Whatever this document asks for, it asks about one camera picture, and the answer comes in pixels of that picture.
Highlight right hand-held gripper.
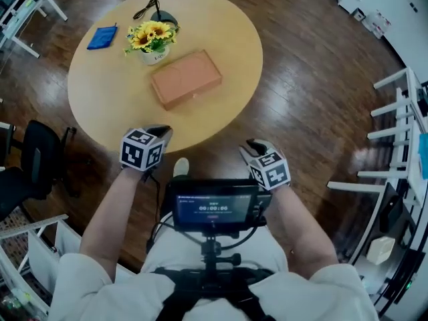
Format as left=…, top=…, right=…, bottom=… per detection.
left=239, top=138, right=291, bottom=191

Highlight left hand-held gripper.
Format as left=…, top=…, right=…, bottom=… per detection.
left=119, top=124, right=174, bottom=173

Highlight orange cardboard box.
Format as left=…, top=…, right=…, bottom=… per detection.
left=150, top=49, right=223, bottom=112

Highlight person's left forearm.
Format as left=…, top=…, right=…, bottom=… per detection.
left=79, top=165, right=162, bottom=278

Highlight person's right forearm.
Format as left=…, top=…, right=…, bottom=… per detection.
left=264, top=183, right=339, bottom=277

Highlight person's white shoe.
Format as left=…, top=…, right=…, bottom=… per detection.
left=173, top=157, right=191, bottom=177

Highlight black chest-mounted monitor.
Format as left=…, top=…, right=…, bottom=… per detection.
left=166, top=178, right=273, bottom=232

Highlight black office chair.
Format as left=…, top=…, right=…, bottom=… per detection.
left=0, top=119, right=78, bottom=221

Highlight sunflowers in white pot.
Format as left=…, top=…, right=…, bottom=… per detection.
left=123, top=20, right=181, bottom=66

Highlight blue fabric pouch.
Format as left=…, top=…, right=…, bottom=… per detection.
left=86, top=23, right=119, bottom=51

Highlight black device on rack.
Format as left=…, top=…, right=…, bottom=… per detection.
left=379, top=192, right=405, bottom=234

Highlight person's white shirt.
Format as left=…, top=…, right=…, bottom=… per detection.
left=47, top=225, right=381, bottom=321

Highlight white plastic bin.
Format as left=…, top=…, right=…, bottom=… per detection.
left=366, top=236, right=396, bottom=266

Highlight white metal rack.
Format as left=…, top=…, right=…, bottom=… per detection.
left=326, top=66, right=428, bottom=317

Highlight black lamp stand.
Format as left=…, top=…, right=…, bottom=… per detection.
left=146, top=0, right=180, bottom=25

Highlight white low shelf unit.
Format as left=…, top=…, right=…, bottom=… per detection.
left=0, top=213, right=85, bottom=321

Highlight white metal-legged desk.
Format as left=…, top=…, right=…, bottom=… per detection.
left=0, top=0, right=69, bottom=59

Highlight white storage boxes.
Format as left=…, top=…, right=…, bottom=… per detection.
left=336, top=0, right=393, bottom=40

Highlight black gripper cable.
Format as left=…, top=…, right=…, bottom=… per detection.
left=145, top=169, right=163, bottom=223

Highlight black chest mount harness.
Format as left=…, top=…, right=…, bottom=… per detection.
left=152, top=229, right=280, bottom=321

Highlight black lamp cable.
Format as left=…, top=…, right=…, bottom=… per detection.
left=132, top=0, right=158, bottom=21

